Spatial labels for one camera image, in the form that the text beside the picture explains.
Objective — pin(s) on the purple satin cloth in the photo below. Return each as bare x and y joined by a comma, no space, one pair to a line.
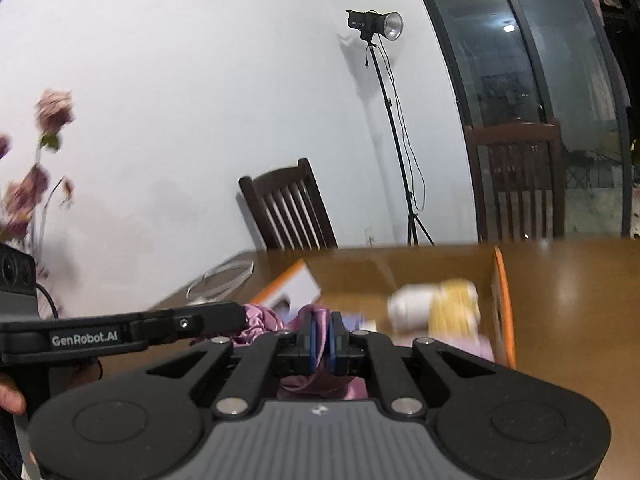
260,322

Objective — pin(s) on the black studio light on stand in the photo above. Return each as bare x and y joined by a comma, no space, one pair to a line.
375,25

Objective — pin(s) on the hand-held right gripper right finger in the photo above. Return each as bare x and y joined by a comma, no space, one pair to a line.
336,342

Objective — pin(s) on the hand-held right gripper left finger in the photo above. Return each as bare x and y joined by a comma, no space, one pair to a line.
311,342

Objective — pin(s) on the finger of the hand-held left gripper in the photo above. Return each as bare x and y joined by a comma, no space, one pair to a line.
210,320

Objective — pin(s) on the dark wooden slatted chair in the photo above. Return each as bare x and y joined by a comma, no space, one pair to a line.
515,135
290,205

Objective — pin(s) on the red cardboard box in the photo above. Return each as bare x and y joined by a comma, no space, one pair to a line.
380,270

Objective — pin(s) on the person's left hand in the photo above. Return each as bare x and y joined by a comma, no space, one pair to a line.
10,395

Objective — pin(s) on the white and yellow plush toy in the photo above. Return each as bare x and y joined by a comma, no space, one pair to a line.
435,305

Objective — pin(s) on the dried pink roses bouquet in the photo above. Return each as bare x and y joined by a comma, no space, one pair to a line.
30,195

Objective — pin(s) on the dark framed sliding glass door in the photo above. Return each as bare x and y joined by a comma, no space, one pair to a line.
495,60

